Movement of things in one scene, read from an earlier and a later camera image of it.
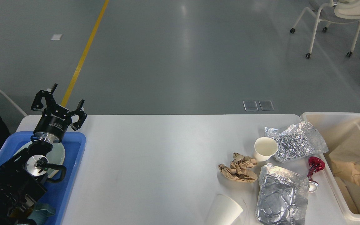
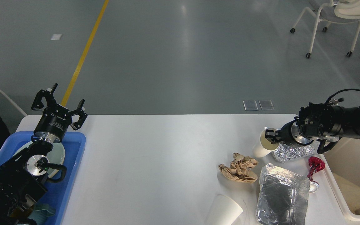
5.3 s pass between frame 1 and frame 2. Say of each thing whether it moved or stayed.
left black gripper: stayed
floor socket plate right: stayed
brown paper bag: moved
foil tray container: stayed
